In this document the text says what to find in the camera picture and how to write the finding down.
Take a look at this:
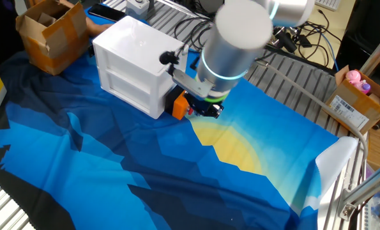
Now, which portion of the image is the labelled cardboard box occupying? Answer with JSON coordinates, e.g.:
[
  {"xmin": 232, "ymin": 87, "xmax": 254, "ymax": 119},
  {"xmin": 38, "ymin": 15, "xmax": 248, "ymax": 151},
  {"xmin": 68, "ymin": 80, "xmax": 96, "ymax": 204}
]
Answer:
[{"xmin": 323, "ymin": 65, "xmax": 380, "ymax": 135}]

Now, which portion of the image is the white computer keyboard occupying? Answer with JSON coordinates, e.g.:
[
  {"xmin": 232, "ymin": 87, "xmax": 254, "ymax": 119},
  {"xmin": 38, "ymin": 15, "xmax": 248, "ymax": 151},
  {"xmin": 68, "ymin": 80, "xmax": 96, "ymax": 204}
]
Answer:
[{"xmin": 314, "ymin": 0, "xmax": 342, "ymax": 12}]

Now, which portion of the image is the man in black shirt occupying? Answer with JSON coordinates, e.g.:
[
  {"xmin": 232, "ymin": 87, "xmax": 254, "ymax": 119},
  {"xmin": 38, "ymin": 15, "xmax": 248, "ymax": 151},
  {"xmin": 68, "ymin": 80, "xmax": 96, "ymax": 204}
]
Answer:
[{"xmin": 0, "ymin": 0, "xmax": 29, "ymax": 65}]

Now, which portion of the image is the black smartphone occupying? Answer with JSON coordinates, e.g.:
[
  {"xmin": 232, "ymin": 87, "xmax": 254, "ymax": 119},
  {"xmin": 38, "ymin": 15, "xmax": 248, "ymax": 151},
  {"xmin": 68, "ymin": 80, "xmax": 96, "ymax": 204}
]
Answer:
[{"xmin": 87, "ymin": 3, "xmax": 126, "ymax": 23}]

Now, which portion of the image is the aluminium frame post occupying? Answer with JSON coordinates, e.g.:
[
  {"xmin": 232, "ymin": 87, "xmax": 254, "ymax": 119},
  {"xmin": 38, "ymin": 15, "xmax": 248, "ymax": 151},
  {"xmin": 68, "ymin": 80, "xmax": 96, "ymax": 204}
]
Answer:
[{"xmin": 358, "ymin": 24, "xmax": 380, "ymax": 76}]

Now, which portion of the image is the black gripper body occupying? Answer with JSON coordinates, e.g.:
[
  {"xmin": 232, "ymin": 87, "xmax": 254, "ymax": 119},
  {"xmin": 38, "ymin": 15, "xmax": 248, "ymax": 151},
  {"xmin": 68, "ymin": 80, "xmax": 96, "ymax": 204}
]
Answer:
[{"xmin": 193, "ymin": 95, "xmax": 225, "ymax": 119}]

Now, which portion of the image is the grey switch box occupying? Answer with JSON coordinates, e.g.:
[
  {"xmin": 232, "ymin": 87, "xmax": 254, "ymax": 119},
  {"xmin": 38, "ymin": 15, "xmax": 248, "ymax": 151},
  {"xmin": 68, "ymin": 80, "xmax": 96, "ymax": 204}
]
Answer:
[{"xmin": 125, "ymin": 0, "xmax": 151, "ymax": 19}]

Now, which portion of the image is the white plastic drawer cabinet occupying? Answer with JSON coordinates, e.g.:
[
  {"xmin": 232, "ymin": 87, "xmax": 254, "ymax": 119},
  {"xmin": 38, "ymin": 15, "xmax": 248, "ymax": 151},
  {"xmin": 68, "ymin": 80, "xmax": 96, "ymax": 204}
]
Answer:
[{"xmin": 92, "ymin": 15, "xmax": 188, "ymax": 120}]

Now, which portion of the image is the aluminium frame corner beam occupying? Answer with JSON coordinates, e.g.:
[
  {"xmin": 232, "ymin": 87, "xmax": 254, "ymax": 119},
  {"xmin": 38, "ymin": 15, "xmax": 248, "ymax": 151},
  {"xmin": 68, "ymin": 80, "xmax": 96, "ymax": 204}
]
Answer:
[{"xmin": 336, "ymin": 156, "xmax": 380, "ymax": 221}]

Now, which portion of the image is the pink toy figure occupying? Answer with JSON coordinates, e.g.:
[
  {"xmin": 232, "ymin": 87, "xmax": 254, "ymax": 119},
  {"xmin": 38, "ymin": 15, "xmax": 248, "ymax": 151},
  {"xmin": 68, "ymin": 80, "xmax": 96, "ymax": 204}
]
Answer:
[{"xmin": 345, "ymin": 69, "xmax": 363, "ymax": 87}]

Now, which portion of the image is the person's left hand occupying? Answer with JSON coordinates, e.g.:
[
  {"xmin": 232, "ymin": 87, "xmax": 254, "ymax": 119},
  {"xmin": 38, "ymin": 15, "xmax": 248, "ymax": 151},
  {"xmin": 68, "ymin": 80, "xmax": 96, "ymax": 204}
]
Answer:
[{"xmin": 86, "ymin": 15, "xmax": 114, "ymax": 37}]

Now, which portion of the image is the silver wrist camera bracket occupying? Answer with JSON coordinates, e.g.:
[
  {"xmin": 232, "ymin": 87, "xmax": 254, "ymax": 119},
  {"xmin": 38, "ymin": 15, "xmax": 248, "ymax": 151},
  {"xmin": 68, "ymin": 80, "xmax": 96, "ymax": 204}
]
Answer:
[{"xmin": 171, "ymin": 67, "xmax": 213, "ymax": 98}]

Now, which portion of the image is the pink purple toy bottle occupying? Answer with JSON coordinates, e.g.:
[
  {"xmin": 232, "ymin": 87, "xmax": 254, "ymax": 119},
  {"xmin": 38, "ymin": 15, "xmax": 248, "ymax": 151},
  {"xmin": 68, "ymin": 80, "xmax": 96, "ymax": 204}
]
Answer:
[{"xmin": 359, "ymin": 80, "xmax": 372, "ymax": 95}]

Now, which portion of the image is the blue mountain print cloth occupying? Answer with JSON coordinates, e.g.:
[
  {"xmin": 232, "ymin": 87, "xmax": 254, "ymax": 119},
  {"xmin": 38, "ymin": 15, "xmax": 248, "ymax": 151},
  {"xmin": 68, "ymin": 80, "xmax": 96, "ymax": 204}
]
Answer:
[{"xmin": 0, "ymin": 6, "xmax": 360, "ymax": 230}]

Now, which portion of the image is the blue cable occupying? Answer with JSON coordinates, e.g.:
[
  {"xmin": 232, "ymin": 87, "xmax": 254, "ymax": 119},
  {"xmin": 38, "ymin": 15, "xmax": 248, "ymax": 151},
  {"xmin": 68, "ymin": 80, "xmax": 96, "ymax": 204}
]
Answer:
[{"xmin": 317, "ymin": 30, "xmax": 340, "ymax": 73}]

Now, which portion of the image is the orange box with red button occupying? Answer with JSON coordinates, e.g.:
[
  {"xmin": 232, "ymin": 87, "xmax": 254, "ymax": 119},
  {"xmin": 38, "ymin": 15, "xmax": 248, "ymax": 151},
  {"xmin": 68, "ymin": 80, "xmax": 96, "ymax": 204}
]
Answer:
[{"xmin": 164, "ymin": 86, "xmax": 192, "ymax": 121}]

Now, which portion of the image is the black computer case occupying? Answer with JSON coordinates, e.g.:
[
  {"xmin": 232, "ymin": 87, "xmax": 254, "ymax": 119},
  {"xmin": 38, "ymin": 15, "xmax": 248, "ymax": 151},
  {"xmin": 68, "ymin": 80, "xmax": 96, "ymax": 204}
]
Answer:
[{"xmin": 336, "ymin": 0, "xmax": 380, "ymax": 68}]

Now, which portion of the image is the black wrist cable bundle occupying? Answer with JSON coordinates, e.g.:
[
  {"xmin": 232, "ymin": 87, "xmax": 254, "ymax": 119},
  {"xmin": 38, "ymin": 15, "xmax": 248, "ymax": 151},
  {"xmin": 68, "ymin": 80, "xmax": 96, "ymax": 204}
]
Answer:
[{"xmin": 159, "ymin": 17, "xmax": 216, "ymax": 70}]

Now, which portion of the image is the grey corrugated conduit hose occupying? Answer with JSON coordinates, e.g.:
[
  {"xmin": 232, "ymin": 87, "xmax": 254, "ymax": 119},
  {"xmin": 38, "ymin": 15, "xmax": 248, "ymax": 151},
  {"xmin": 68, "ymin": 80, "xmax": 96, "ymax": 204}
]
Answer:
[{"xmin": 256, "ymin": 60, "xmax": 369, "ymax": 173}]

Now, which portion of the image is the open taped cardboard box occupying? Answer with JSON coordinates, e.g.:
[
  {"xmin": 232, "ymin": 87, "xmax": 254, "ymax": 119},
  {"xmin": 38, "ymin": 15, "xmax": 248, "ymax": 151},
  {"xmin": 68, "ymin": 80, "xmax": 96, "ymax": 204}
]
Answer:
[{"xmin": 15, "ymin": 0, "xmax": 91, "ymax": 77}]

